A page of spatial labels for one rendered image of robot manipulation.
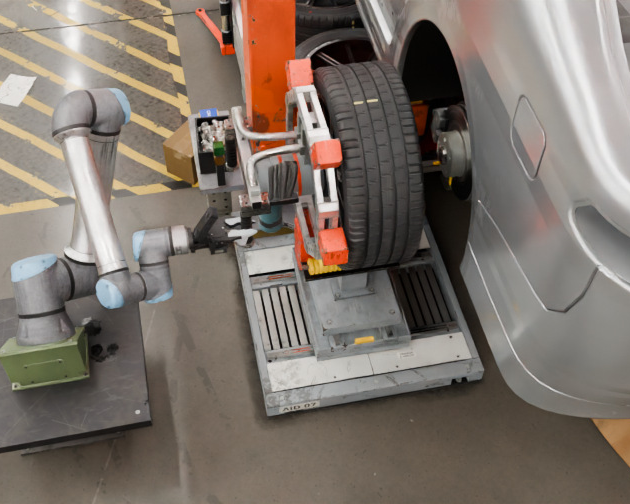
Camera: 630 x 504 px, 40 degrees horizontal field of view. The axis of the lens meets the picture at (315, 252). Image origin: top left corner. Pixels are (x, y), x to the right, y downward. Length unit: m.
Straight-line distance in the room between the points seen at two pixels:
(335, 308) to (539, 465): 0.92
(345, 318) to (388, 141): 0.90
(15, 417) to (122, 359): 0.39
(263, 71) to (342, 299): 0.89
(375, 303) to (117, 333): 0.95
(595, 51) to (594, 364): 0.72
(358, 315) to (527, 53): 1.44
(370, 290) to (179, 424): 0.86
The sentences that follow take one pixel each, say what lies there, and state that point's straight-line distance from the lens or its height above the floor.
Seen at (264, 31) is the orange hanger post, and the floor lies 1.10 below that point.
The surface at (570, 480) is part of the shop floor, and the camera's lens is 3.27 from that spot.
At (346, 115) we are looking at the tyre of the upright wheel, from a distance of 2.52.
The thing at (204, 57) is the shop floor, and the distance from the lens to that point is 4.62.
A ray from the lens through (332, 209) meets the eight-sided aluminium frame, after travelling 2.53.
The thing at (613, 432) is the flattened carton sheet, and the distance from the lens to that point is 3.40.
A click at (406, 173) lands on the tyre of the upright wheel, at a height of 1.06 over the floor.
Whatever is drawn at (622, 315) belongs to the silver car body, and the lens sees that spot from 1.99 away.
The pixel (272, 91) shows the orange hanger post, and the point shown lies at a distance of 3.10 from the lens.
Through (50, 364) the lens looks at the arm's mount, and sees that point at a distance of 2.96.
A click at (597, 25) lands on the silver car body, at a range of 2.02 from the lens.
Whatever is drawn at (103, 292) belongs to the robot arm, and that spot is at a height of 0.81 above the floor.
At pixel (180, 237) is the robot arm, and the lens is 2.63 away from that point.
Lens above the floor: 2.86
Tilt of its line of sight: 51 degrees down
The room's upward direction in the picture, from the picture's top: 2 degrees clockwise
